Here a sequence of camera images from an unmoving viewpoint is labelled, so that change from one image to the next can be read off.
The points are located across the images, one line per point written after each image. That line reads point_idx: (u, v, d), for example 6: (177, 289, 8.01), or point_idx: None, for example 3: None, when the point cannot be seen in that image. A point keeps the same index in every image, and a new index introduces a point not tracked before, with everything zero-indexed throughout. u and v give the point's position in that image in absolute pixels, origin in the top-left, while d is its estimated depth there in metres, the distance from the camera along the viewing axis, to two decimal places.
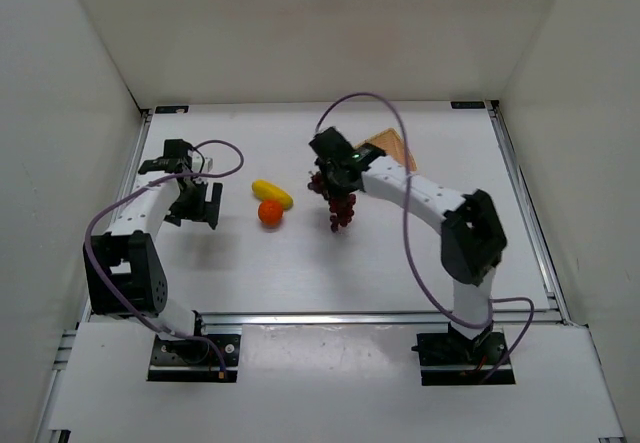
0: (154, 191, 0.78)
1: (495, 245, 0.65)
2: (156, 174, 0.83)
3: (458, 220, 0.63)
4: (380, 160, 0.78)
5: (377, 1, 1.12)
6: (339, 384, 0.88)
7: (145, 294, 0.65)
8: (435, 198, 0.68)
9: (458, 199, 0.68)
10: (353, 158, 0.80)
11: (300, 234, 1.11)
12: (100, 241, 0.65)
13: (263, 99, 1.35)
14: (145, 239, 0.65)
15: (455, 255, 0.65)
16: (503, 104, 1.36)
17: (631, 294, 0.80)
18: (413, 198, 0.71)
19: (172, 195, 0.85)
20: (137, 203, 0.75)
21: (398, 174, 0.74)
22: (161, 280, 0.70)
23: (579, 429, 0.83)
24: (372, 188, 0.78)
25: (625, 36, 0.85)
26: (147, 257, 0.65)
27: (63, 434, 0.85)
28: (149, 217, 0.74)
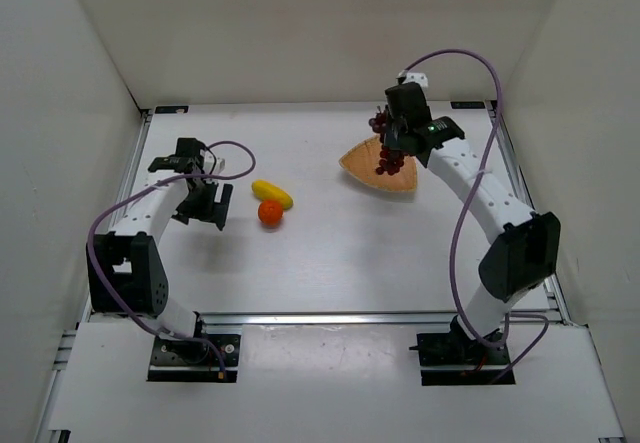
0: (162, 191, 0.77)
1: (542, 270, 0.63)
2: (165, 172, 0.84)
3: (516, 239, 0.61)
4: (457, 143, 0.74)
5: (377, 1, 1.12)
6: (339, 384, 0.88)
7: (144, 296, 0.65)
8: (500, 205, 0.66)
9: (524, 215, 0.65)
10: (427, 129, 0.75)
11: (301, 234, 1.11)
12: (102, 241, 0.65)
13: (263, 98, 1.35)
14: (146, 241, 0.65)
15: (495, 267, 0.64)
16: (503, 104, 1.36)
17: (631, 295, 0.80)
18: (477, 198, 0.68)
19: (180, 195, 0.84)
20: (144, 202, 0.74)
21: (468, 167, 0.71)
22: (162, 282, 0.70)
23: (579, 429, 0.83)
24: (434, 165, 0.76)
25: (625, 37, 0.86)
26: (148, 259, 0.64)
27: (63, 434, 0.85)
28: (154, 218, 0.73)
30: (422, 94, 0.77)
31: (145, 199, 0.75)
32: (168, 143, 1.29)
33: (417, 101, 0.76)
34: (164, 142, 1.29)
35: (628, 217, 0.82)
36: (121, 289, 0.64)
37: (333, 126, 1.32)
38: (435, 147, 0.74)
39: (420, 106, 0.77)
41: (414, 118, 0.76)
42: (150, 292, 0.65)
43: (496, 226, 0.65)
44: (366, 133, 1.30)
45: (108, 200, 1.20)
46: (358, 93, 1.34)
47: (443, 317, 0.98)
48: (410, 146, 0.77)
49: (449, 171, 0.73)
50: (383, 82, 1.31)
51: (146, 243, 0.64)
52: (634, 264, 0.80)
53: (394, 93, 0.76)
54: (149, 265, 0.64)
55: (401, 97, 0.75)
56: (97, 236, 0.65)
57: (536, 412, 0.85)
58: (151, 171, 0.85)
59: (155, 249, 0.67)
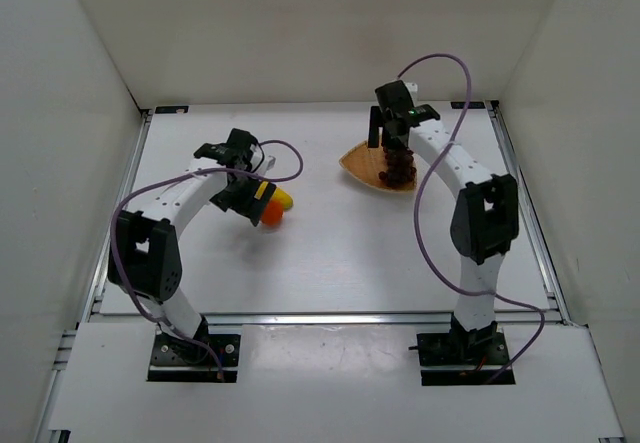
0: (197, 181, 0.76)
1: (507, 228, 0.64)
2: (208, 161, 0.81)
3: (475, 193, 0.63)
4: (433, 123, 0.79)
5: (378, 1, 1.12)
6: (339, 384, 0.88)
7: (152, 284, 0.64)
8: (465, 169, 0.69)
9: (486, 177, 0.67)
10: (408, 112, 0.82)
11: (301, 234, 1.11)
12: (127, 219, 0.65)
13: (263, 99, 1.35)
14: (168, 231, 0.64)
15: (462, 225, 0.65)
16: (503, 104, 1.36)
17: (631, 295, 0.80)
18: (444, 164, 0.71)
19: (219, 186, 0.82)
20: (178, 189, 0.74)
21: (441, 140, 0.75)
22: (176, 269, 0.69)
23: (580, 429, 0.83)
24: (414, 143, 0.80)
25: (625, 37, 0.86)
26: (164, 250, 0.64)
27: (63, 434, 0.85)
28: (182, 208, 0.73)
30: (406, 90, 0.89)
31: (180, 186, 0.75)
32: (167, 143, 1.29)
33: (401, 95, 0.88)
34: (164, 142, 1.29)
35: (628, 216, 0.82)
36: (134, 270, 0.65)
37: (333, 126, 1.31)
38: (412, 126, 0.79)
39: (404, 99, 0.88)
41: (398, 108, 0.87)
42: (161, 281, 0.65)
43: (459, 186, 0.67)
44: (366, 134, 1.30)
45: (108, 199, 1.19)
46: (358, 93, 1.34)
47: (444, 317, 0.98)
48: (393, 129, 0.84)
49: (425, 147, 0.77)
50: (383, 81, 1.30)
51: (165, 235, 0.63)
52: (634, 263, 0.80)
53: (381, 90, 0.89)
54: (164, 256, 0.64)
55: (387, 91, 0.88)
56: (125, 213, 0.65)
57: (536, 412, 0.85)
58: (196, 157, 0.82)
59: (175, 239, 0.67)
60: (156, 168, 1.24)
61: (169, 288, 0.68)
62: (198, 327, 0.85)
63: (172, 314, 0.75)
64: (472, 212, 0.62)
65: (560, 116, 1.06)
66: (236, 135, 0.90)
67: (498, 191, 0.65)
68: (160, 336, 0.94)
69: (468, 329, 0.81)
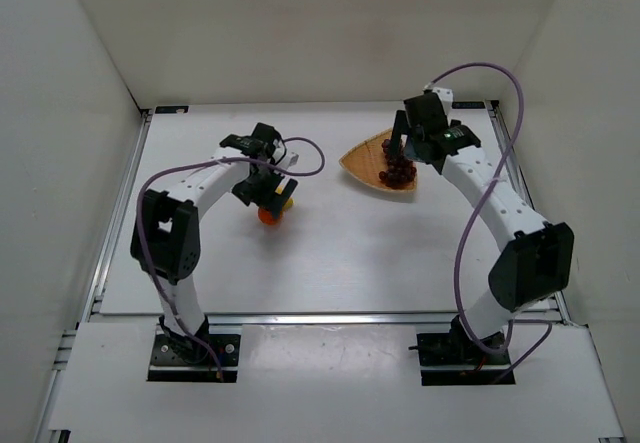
0: (222, 167, 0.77)
1: (553, 283, 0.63)
2: (233, 151, 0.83)
3: (529, 249, 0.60)
4: (472, 150, 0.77)
5: (378, 1, 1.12)
6: (339, 384, 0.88)
7: (171, 261, 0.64)
8: (512, 213, 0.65)
9: (537, 223, 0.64)
10: (444, 137, 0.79)
11: (301, 234, 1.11)
12: (153, 197, 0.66)
13: (263, 99, 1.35)
14: (190, 212, 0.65)
15: (505, 275, 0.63)
16: (503, 104, 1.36)
17: (631, 295, 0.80)
18: (489, 204, 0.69)
19: (241, 175, 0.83)
20: (203, 173, 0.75)
21: (482, 174, 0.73)
22: (195, 252, 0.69)
23: (580, 429, 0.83)
24: (450, 171, 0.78)
25: (625, 37, 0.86)
26: (186, 229, 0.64)
27: (63, 434, 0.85)
28: (206, 191, 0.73)
30: (438, 104, 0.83)
31: (206, 170, 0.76)
32: (167, 143, 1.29)
33: (434, 110, 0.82)
34: (163, 142, 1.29)
35: (629, 216, 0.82)
36: (155, 246, 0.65)
37: (332, 126, 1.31)
38: (451, 153, 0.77)
39: (437, 116, 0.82)
41: (430, 127, 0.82)
42: (179, 260, 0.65)
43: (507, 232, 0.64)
44: (366, 134, 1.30)
45: (108, 199, 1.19)
46: (358, 93, 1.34)
47: (444, 317, 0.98)
48: (427, 153, 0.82)
49: (464, 179, 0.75)
50: (383, 81, 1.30)
51: (189, 214, 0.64)
52: (635, 264, 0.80)
53: (412, 104, 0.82)
54: (185, 235, 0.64)
55: (419, 107, 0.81)
56: (153, 191, 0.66)
57: (536, 413, 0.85)
58: (221, 146, 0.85)
59: (197, 221, 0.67)
60: (156, 168, 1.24)
61: (187, 269, 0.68)
62: (200, 326, 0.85)
63: (178, 302, 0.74)
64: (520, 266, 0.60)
65: (560, 116, 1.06)
66: (260, 129, 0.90)
67: (549, 241, 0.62)
68: (159, 336, 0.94)
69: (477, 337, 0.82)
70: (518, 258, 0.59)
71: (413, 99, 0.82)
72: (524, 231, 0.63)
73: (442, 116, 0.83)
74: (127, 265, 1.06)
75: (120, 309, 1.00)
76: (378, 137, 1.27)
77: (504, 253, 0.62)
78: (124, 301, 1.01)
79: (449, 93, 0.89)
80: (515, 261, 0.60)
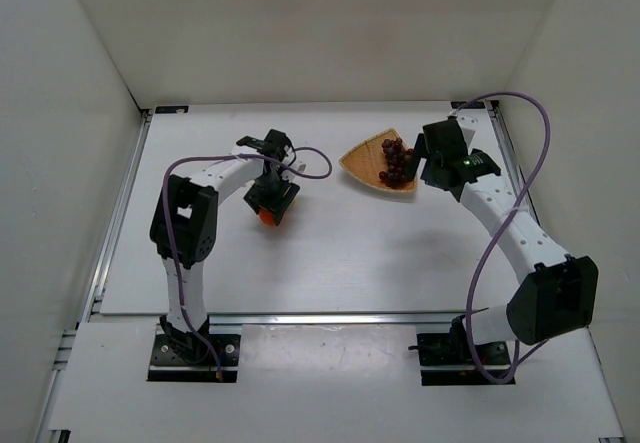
0: (241, 161, 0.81)
1: (576, 319, 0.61)
2: (249, 150, 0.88)
3: (549, 283, 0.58)
4: (492, 179, 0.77)
5: (378, 1, 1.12)
6: (340, 384, 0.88)
7: (189, 243, 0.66)
8: (532, 245, 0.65)
9: (558, 257, 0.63)
10: (463, 164, 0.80)
11: (301, 235, 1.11)
12: (176, 182, 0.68)
13: (263, 99, 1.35)
14: (211, 196, 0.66)
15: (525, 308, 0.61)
16: (503, 104, 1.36)
17: (632, 295, 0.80)
18: (507, 234, 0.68)
19: (254, 173, 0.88)
20: (223, 165, 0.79)
21: (501, 203, 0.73)
22: (212, 236, 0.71)
23: (580, 429, 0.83)
24: (467, 199, 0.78)
25: (625, 38, 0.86)
26: (206, 212, 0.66)
27: (63, 434, 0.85)
28: (225, 181, 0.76)
30: (458, 132, 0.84)
31: (225, 163, 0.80)
32: (167, 143, 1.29)
33: (453, 137, 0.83)
34: (163, 142, 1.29)
35: (629, 216, 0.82)
36: (177, 227, 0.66)
37: (332, 126, 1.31)
38: (469, 181, 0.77)
39: (456, 143, 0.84)
41: (448, 153, 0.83)
42: (197, 242, 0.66)
43: (527, 265, 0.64)
44: (366, 134, 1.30)
45: (108, 199, 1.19)
46: (358, 93, 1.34)
47: (444, 317, 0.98)
48: (445, 180, 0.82)
49: (482, 207, 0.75)
50: (383, 81, 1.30)
51: (210, 198, 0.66)
52: (635, 264, 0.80)
53: (430, 129, 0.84)
54: (205, 219, 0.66)
55: (437, 133, 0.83)
56: (176, 176, 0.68)
57: (536, 413, 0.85)
58: (237, 144, 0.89)
59: (217, 206, 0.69)
60: (156, 168, 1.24)
61: (202, 251, 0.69)
62: (202, 323, 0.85)
63: (186, 291, 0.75)
64: (542, 296, 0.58)
65: (559, 117, 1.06)
66: (274, 135, 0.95)
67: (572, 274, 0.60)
68: (160, 336, 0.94)
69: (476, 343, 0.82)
70: (539, 292, 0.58)
71: (432, 125, 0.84)
72: (544, 264, 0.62)
73: (461, 143, 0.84)
74: (127, 265, 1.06)
75: (120, 309, 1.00)
76: (378, 137, 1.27)
77: (523, 286, 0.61)
78: (123, 301, 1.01)
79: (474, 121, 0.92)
80: (536, 295, 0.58)
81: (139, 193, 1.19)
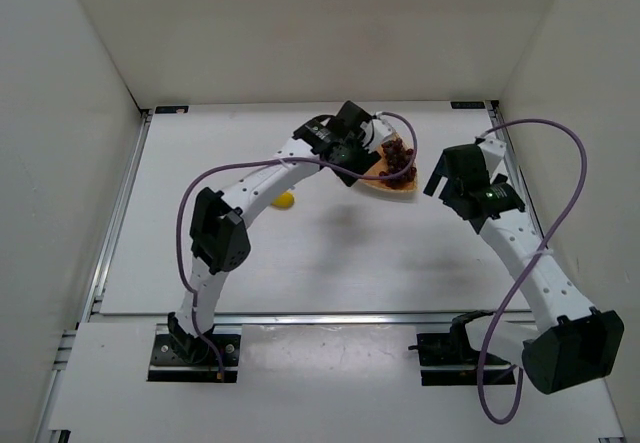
0: (283, 169, 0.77)
1: (595, 371, 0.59)
2: (301, 147, 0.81)
3: (572, 337, 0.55)
4: (515, 215, 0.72)
5: (378, 1, 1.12)
6: (340, 384, 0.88)
7: (216, 257, 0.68)
8: (556, 294, 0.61)
9: (583, 309, 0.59)
10: (486, 195, 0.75)
11: (300, 234, 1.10)
12: (206, 200, 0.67)
13: (263, 99, 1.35)
14: (237, 223, 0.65)
15: (540, 357, 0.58)
16: (503, 103, 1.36)
17: (633, 294, 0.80)
18: (529, 279, 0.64)
19: (309, 171, 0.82)
20: (262, 174, 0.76)
21: (525, 244, 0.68)
22: (244, 248, 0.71)
23: (579, 429, 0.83)
24: (488, 234, 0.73)
25: (625, 37, 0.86)
26: (230, 238, 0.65)
27: (63, 434, 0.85)
28: (260, 196, 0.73)
30: (480, 158, 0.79)
31: (266, 171, 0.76)
32: (167, 143, 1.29)
33: (475, 164, 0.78)
34: (163, 142, 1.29)
35: (629, 216, 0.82)
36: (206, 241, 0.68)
37: None
38: (491, 216, 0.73)
39: (477, 170, 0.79)
41: (469, 182, 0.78)
42: (224, 257, 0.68)
43: (549, 318, 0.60)
44: None
45: (109, 199, 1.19)
46: (359, 93, 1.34)
47: (444, 317, 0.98)
48: (465, 211, 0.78)
49: (504, 246, 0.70)
50: (383, 81, 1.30)
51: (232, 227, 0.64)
52: (634, 264, 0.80)
53: (451, 153, 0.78)
54: (229, 243, 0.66)
55: (458, 160, 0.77)
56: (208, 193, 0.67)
57: (537, 414, 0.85)
58: (295, 137, 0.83)
59: (244, 228, 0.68)
60: (156, 168, 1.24)
61: (233, 261, 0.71)
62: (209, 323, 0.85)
63: (202, 295, 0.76)
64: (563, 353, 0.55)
65: (559, 116, 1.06)
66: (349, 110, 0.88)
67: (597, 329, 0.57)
68: (160, 336, 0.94)
69: (476, 347, 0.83)
70: (561, 346, 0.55)
71: (453, 149, 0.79)
72: (568, 318, 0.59)
73: (483, 171, 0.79)
74: (127, 266, 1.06)
75: (119, 309, 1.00)
76: None
77: (542, 336, 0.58)
78: (124, 301, 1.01)
79: (502, 147, 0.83)
80: (557, 350, 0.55)
81: (140, 193, 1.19)
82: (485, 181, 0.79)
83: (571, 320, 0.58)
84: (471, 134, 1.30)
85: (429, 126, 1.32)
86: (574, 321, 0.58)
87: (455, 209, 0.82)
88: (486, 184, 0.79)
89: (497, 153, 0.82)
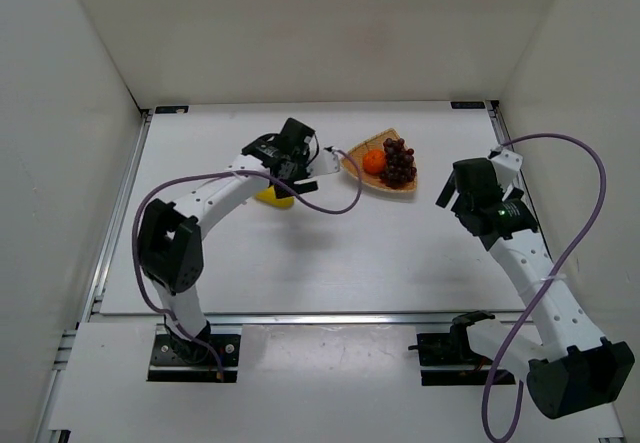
0: (236, 181, 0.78)
1: (602, 398, 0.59)
2: (253, 161, 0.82)
3: (581, 369, 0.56)
4: (528, 235, 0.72)
5: (378, 1, 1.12)
6: (340, 383, 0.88)
7: (167, 274, 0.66)
8: (567, 323, 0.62)
9: (594, 340, 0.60)
10: (499, 213, 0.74)
11: (257, 233, 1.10)
12: (157, 211, 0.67)
13: (263, 99, 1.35)
14: (191, 231, 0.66)
15: (546, 384, 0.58)
16: (503, 104, 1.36)
17: (633, 295, 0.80)
18: (540, 305, 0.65)
19: (259, 186, 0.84)
20: (214, 185, 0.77)
21: (537, 268, 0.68)
22: (195, 266, 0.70)
23: (580, 430, 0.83)
24: (499, 253, 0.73)
25: (625, 38, 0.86)
26: (185, 246, 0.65)
27: (64, 434, 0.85)
28: (215, 205, 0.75)
30: (492, 174, 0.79)
31: (219, 183, 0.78)
32: (167, 143, 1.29)
33: (487, 179, 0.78)
34: (163, 142, 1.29)
35: (629, 216, 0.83)
36: (156, 257, 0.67)
37: (332, 125, 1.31)
38: (503, 236, 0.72)
39: (489, 186, 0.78)
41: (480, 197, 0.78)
42: (176, 274, 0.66)
43: (559, 347, 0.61)
44: (366, 133, 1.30)
45: (108, 199, 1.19)
46: (359, 93, 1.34)
47: (444, 317, 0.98)
48: (476, 226, 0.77)
49: (515, 269, 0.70)
50: (382, 81, 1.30)
51: (189, 234, 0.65)
52: (635, 265, 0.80)
53: (463, 168, 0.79)
54: (183, 256, 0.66)
55: (470, 174, 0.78)
56: (158, 204, 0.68)
57: (537, 414, 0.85)
58: (242, 154, 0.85)
59: (198, 239, 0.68)
60: (156, 168, 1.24)
61: (186, 282, 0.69)
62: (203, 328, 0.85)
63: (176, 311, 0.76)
64: (571, 383, 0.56)
65: (560, 116, 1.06)
66: (291, 128, 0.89)
67: (608, 362, 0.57)
68: (160, 335, 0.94)
69: (473, 349, 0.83)
70: (570, 378, 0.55)
71: (465, 163, 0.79)
72: (578, 348, 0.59)
73: (495, 186, 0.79)
74: (127, 266, 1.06)
75: (120, 309, 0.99)
76: (378, 137, 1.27)
77: (551, 364, 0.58)
78: (124, 301, 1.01)
79: (518, 161, 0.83)
80: (566, 379, 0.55)
81: (139, 193, 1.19)
82: (498, 197, 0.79)
83: (581, 351, 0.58)
84: (471, 134, 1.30)
85: (429, 126, 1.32)
86: (585, 353, 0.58)
87: (465, 223, 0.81)
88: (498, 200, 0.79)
89: (512, 167, 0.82)
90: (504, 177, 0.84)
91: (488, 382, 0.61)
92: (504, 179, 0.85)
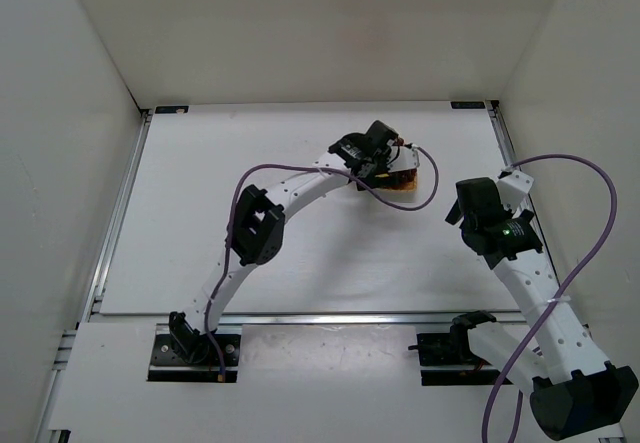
0: (322, 177, 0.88)
1: (606, 420, 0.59)
2: (335, 160, 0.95)
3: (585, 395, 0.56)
4: (531, 256, 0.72)
5: (379, 2, 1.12)
6: (340, 382, 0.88)
7: (252, 247, 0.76)
8: (573, 347, 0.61)
9: (598, 365, 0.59)
10: (503, 232, 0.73)
11: None
12: (253, 195, 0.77)
13: (263, 99, 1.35)
14: (278, 217, 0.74)
15: (551, 407, 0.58)
16: (503, 104, 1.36)
17: (634, 294, 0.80)
18: (544, 327, 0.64)
19: (339, 182, 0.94)
20: (300, 180, 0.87)
21: (542, 290, 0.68)
22: (275, 244, 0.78)
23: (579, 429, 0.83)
24: (503, 274, 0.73)
25: (625, 39, 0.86)
26: (271, 231, 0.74)
27: (63, 434, 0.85)
28: (300, 197, 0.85)
30: (493, 193, 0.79)
31: (305, 177, 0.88)
32: (167, 143, 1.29)
33: (489, 199, 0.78)
34: (163, 142, 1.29)
35: (631, 216, 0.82)
36: (244, 231, 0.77)
37: (332, 126, 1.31)
38: (508, 255, 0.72)
39: (491, 205, 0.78)
41: (484, 217, 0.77)
42: (259, 248, 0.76)
43: (564, 371, 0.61)
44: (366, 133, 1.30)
45: (108, 199, 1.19)
46: (359, 92, 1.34)
47: (444, 317, 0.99)
48: (480, 245, 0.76)
49: (519, 289, 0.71)
50: (382, 81, 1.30)
51: (276, 219, 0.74)
52: (634, 264, 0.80)
53: (466, 189, 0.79)
54: (268, 235, 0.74)
55: (472, 194, 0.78)
56: (254, 189, 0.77)
57: None
58: (330, 150, 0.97)
59: (284, 224, 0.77)
60: (156, 168, 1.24)
61: (266, 255, 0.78)
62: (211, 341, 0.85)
63: (224, 286, 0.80)
64: (575, 407, 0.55)
65: (559, 116, 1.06)
66: (376, 131, 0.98)
67: (614, 387, 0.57)
68: (160, 335, 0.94)
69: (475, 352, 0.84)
70: (575, 403, 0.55)
71: (467, 184, 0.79)
72: (582, 372, 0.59)
73: (498, 206, 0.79)
74: (127, 266, 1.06)
75: (120, 309, 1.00)
76: None
77: (553, 387, 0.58)
78: (125, 301, 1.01)
79: (528, 182, 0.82)
80: (569, 404, 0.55)
81: (139, 192, 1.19)
82: (501, 216, 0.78)
83: (585, 376, 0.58)
84: (471, 134, 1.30)
85: (429, 126, 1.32)
86: (588, 377, 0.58)
87: (469, 244, 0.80)
88: (501, 219, 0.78)
89: (520, 188, 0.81)
90: (510, 197, 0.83)
91: (490, 401, 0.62)
92: (512, 200, 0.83)
